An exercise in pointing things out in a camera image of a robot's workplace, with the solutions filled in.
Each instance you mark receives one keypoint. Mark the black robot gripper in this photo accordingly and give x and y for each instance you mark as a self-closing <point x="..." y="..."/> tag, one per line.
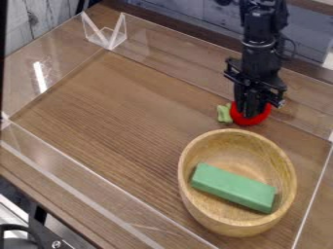
<point x="258" y="86"/>

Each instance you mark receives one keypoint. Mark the red plush strawberry toy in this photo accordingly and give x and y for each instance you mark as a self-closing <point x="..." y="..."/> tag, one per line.
<point x="227" y="115"/>

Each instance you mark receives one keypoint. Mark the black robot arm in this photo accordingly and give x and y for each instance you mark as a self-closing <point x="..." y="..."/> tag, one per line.
<point x="263" y="18"/>

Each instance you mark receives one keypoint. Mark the wooden bowl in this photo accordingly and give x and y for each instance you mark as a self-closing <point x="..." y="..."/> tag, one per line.
<point x="247" y="154"/>

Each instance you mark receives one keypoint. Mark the green rectangular block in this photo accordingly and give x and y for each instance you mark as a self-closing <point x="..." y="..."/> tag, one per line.
<point x="233" y="187"/>

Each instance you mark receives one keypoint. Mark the clear acrylic table barrier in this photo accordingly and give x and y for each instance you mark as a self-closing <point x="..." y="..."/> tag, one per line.
<point x="97" y="121"/>

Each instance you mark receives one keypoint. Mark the clear acrylic corner bracket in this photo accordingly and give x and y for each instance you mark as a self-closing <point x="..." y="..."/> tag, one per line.
<point x="107" y="37"/>

